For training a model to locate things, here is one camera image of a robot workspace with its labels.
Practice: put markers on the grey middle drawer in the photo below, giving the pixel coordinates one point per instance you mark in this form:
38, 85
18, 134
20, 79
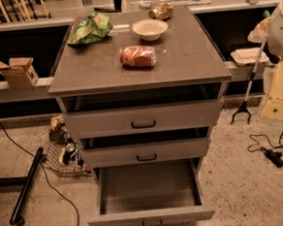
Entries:
146, 147

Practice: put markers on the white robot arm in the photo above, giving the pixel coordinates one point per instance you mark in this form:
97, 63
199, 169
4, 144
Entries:
270, 30

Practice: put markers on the grey bottom drawer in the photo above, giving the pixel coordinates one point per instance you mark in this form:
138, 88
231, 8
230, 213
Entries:
150, 194

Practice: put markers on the white bowl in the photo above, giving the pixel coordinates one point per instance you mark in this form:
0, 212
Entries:
150, 29

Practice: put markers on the small cardboard box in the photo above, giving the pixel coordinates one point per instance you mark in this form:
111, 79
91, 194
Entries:
19, 72

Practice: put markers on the black power adapter with cable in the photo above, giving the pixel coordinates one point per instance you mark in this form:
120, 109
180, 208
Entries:
273, 153

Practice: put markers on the black pole on floor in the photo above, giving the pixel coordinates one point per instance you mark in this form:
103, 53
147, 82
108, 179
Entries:
16, 217

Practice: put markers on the grey top drawer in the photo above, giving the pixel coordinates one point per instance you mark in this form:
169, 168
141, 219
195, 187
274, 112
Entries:
145, 110

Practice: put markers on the brown crumpled paper bag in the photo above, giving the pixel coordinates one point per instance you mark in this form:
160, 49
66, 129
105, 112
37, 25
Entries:
57, 129

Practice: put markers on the wire basket with clutter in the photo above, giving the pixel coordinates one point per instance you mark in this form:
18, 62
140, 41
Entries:
63, 157

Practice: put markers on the white takeout container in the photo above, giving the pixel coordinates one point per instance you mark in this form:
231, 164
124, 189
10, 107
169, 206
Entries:
245, 56

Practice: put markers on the grey drawer cabinet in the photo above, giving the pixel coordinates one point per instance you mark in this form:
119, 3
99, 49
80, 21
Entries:
184, 56

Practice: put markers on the grey drawer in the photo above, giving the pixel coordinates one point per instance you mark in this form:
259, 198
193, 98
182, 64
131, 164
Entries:
150, 194
145, 110
146, 147

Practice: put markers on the green chip bag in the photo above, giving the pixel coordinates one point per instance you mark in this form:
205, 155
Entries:
91, 30

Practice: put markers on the crushed orange soda can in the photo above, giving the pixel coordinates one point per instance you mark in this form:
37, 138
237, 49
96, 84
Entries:
138, 56

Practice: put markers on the reacher grabber tool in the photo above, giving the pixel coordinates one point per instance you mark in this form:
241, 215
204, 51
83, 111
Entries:
243, 107

